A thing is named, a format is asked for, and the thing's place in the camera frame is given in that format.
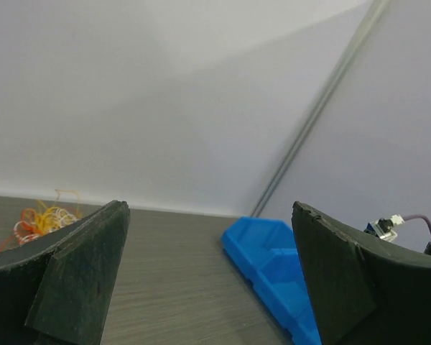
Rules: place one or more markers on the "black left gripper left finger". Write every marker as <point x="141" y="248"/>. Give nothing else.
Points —
<point x="57" y="289"/>

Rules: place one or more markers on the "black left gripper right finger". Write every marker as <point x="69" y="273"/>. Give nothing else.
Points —
<point x="363" y="290"/>

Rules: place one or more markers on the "blue plastic divided bin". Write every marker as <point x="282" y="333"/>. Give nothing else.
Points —
<point x="265" y="252"/>

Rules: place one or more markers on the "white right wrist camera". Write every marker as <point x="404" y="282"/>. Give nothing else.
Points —
<point x="384" y="228"/>

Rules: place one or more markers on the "aluminium corner frame post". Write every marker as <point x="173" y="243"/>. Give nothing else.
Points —
<point x="357" y="41"/>

